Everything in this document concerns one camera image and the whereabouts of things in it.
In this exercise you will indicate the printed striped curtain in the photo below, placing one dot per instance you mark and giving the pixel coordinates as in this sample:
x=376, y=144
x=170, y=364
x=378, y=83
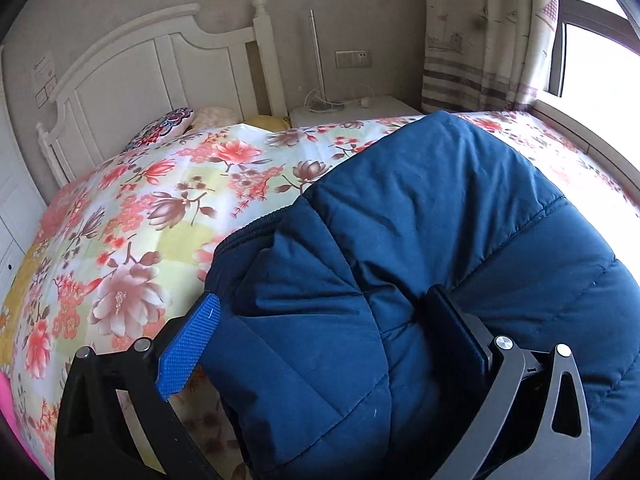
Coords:
x=475, y=35

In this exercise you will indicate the white nightstand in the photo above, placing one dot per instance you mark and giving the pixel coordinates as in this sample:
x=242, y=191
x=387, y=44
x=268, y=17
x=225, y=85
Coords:
x=385, y=110

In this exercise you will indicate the white wooden bed headboard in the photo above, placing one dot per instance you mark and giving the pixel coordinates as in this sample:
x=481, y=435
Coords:
x=125, y=75

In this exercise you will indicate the wall socket panel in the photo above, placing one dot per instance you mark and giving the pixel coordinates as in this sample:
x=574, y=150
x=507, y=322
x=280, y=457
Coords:
x=354, y=59

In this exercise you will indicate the white pole lamp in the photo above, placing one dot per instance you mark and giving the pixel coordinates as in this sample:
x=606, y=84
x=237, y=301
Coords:
x=316, y=60

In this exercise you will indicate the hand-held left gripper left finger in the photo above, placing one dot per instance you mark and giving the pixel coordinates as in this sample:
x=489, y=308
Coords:
x=187, y=345

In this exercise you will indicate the yellow pillow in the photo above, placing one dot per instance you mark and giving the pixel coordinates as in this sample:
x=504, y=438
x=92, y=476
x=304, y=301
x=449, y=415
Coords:
x=267, y=122

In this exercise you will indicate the floral bed quilt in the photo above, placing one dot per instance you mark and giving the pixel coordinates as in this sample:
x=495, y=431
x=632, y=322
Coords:
x=150, y=220

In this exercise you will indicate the white wall switch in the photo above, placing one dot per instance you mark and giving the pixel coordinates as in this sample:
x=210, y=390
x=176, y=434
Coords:
x=45, y=95

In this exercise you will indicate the white wardrobe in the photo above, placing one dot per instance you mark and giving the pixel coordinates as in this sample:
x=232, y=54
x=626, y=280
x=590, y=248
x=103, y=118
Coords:
x=15, y=200

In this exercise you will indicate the patterned round pillow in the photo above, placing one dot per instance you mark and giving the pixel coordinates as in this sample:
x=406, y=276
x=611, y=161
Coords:
x=160, y=125

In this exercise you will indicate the beige pillow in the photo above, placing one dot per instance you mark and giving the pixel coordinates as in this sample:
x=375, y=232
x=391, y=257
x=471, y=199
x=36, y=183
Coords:
x=212, y=117

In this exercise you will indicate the blue padded jacket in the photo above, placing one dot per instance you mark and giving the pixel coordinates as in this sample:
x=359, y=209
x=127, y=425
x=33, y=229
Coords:
x=400, y=210

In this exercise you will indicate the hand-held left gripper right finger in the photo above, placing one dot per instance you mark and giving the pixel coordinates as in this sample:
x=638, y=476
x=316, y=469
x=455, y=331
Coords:
x=460, y=335

